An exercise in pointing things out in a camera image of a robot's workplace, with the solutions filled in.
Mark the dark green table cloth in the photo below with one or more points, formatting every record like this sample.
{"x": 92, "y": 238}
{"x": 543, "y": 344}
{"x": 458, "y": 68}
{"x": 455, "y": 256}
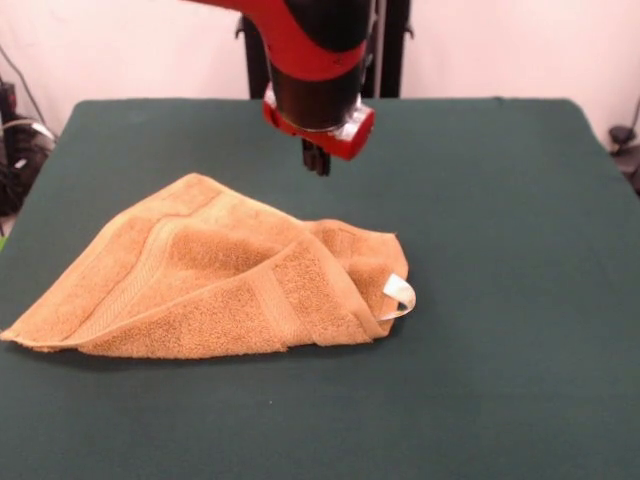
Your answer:
{"x": 450, "y": 375}

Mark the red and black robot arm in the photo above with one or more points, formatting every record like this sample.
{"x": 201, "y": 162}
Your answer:
{"x": 315, "y": 50}

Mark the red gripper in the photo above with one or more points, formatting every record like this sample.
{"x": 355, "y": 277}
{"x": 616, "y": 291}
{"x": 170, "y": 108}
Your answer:
{"x": 361, "y": 137}

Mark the tan terry towel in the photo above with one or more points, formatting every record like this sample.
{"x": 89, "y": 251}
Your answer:
{"x": 200, "y": 280}

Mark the black metal frame stand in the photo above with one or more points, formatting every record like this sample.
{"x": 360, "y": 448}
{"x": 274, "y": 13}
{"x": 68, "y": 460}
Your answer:
{"x": 392, "y": 50}

